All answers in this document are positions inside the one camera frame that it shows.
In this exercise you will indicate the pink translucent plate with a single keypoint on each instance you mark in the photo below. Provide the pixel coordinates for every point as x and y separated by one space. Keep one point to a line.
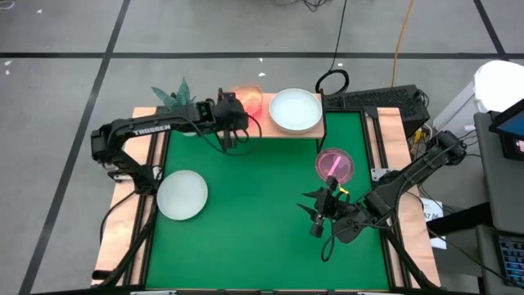
344 172
245 93

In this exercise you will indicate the black frame strut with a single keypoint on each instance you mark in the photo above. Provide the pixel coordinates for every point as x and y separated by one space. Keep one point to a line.
135 250
409 262

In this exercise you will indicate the yellow tape piece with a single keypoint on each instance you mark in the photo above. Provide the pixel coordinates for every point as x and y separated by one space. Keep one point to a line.
344 190

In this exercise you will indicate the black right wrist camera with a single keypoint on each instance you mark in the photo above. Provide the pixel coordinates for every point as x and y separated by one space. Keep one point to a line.
317 229

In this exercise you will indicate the black tablet screen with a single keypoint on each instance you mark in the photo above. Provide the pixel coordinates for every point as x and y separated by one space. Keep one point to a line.
511 125

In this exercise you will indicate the white round plate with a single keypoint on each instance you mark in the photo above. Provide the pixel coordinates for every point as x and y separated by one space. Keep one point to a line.
294 108
182 196
295 131

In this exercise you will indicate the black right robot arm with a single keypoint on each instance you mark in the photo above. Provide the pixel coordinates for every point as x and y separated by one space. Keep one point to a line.
409 176

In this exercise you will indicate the white lidded bin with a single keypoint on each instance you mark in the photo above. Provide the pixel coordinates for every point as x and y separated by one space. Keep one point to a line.
497 86

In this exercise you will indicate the orange translucent plate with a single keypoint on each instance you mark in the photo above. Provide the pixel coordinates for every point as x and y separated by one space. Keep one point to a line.
254 108

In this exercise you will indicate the keypad with blue keys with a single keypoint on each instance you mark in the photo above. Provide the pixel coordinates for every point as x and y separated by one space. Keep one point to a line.
512 260

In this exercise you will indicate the white paper sheet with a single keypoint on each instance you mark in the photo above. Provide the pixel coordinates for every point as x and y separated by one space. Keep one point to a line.
434 213

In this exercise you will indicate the grey cart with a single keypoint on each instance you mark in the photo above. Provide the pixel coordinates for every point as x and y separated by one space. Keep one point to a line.
503 192

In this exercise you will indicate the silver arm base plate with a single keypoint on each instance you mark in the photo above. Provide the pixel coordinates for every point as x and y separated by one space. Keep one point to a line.
118 175
378 174

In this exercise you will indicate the black aluminium table frame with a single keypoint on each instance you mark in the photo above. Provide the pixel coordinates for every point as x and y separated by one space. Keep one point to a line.
369 139

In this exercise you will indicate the green table mat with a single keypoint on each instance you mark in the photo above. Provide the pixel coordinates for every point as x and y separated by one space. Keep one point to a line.
254 229

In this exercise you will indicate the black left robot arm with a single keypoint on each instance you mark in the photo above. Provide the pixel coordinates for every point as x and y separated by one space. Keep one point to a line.
151 127

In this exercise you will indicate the green plant in white pot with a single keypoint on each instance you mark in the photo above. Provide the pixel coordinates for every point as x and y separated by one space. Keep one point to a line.
178 96

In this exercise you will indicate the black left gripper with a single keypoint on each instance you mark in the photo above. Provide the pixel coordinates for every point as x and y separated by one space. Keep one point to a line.
231 114

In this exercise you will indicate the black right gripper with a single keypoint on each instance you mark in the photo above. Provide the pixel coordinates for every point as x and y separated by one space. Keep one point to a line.
348 223

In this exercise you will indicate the wooden shelf with black frame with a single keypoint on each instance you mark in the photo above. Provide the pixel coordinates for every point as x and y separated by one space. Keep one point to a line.
262 129

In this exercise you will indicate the black perforated computer case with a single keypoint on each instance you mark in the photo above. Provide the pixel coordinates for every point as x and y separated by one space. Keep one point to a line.
376 100

